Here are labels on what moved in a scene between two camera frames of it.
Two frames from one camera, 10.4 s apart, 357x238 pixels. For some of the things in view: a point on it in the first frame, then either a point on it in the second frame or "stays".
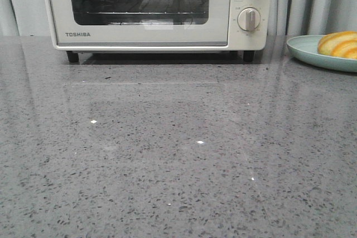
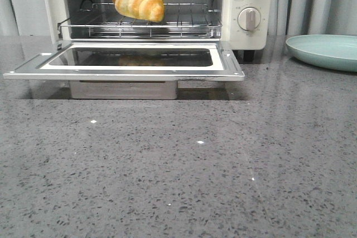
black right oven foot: (249, 56) stays
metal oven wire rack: (149, 12) → (178, 20)
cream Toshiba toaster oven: (115, 11) stays
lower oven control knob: (248, 19) stays
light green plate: (305, 47) stays
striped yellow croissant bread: (341, 44) → (140, 0)
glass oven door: (138, 8) → (131, 69)
